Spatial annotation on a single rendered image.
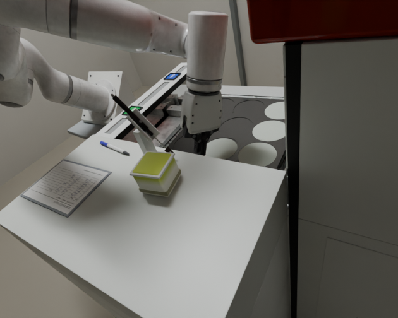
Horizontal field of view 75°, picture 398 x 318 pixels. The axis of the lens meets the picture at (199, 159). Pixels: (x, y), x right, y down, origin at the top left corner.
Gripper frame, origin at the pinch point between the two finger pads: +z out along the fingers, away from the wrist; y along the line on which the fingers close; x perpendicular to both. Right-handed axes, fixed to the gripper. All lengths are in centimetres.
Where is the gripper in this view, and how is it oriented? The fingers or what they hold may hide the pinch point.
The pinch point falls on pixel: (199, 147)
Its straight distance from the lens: 68.9
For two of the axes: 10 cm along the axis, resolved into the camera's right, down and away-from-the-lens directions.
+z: -0.5, 8.7, 4.9
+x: 5.5, 4.3, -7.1
